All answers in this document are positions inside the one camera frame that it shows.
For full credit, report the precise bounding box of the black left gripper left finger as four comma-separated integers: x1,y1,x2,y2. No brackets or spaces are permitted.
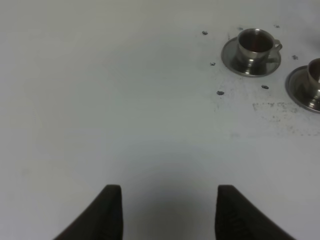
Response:
56,184,123,240

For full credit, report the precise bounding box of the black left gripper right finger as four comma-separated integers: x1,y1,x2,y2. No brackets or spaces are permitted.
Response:
214,185,293,240

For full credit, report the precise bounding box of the near stainless steel saucer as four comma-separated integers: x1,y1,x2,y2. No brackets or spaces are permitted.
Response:
285,65,320,114

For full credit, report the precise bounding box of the stainless steel saucer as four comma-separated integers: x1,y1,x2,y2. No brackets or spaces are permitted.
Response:
285,65,320,114
221,37,282,78

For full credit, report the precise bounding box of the far stainless steel saucer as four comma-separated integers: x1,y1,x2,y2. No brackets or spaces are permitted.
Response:
221,37,282,78

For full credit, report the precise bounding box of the near stainless steel teacup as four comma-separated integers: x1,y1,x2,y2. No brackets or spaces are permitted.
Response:
307,58,320,100

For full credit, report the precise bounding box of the stainless steel teacup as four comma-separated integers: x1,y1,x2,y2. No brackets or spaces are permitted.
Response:
307,58,320,100
235,28,283,67

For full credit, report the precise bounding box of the far stainless steel teacup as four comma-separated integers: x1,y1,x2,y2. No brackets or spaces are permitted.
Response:
235,28,283,67

